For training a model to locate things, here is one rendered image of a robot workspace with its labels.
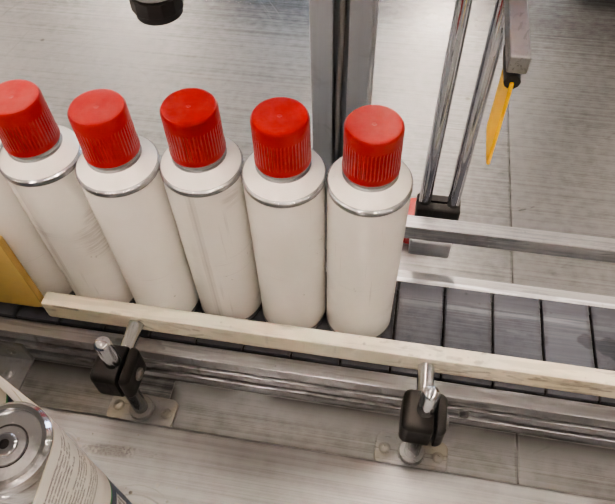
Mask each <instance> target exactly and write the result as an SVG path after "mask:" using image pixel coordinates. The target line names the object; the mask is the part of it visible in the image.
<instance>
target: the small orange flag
mask: <svg viewBox="0 0 615 504"><path fill-rule="evenodd" d="M520 83H521V74H518V73H508V72H506V56H505V45H504V46H503V70H502V73H501V77H500V80H499V84H498V88H497V91H496V95H495V98H494V102H493V106H492V109H491V113H490V116H489V120H488V123H487V127H486V164H487V165H489V164H490V162H491V158H492V155H493V152H494V148H495V145H496V142H497V139H498V135H499V132H500V129H501V125H502V122H503V119H504V116H505V112H506V109H507V106H508V102H509V99H510V96H511V93H512V89H514V88H516V87H518V86H519V85H520Z"/></svg>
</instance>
